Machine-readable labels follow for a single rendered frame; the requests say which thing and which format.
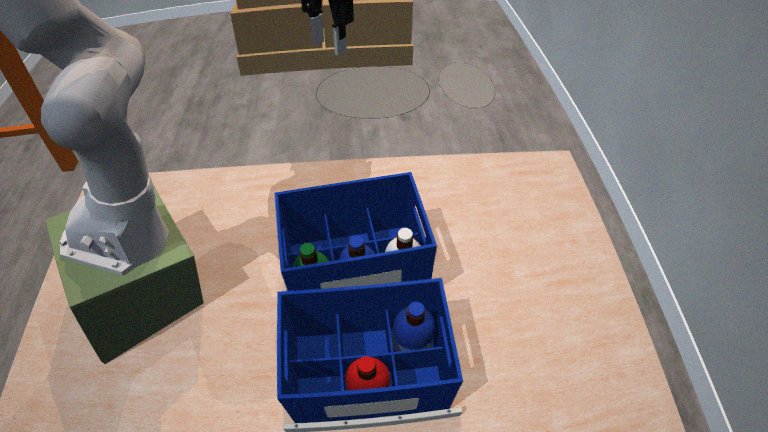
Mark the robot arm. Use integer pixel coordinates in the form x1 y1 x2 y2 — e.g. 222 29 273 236
0 0 169 276

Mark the red bottle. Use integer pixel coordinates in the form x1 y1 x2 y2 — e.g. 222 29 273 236
345 356 390 391

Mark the blue bottle crate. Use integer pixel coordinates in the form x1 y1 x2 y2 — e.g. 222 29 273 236
277 172 437 291
277 278 463 423

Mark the white bottle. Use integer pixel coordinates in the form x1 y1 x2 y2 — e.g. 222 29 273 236
385 228 420 252

